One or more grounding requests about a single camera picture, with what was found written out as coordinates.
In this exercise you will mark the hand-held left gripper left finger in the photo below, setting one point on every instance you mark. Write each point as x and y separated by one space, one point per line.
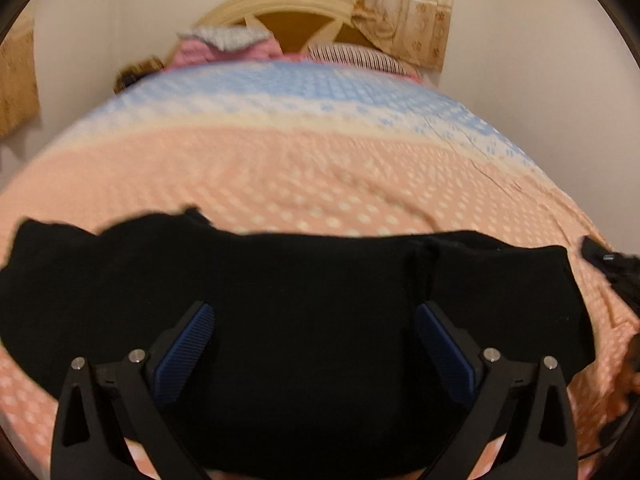
185 355

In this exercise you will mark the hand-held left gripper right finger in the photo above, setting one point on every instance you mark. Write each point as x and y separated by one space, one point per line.
445 355

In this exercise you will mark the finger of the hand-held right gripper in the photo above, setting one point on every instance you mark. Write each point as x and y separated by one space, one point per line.
597 252

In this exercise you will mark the black pants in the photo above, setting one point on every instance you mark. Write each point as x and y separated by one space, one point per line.
320 335

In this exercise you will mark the polka-dot bed sheet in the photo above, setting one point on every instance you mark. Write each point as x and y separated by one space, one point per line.
300 170

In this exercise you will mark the brown patterned bag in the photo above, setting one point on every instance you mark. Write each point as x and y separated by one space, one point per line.
135 72

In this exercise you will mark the beige patterned window curtain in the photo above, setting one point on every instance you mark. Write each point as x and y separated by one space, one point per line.
410 25

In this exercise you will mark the pink blanket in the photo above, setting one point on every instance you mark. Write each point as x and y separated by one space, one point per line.
192 52

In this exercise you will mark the striped pillow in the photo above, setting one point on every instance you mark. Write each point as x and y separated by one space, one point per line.
360 57

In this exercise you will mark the golden patterned side curtain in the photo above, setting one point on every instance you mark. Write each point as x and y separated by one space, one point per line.
17 85

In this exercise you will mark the grey floral pillow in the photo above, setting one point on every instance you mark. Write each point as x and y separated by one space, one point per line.
225 37

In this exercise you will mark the cream wooden headboard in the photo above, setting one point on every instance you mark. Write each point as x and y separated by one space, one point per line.
295 30

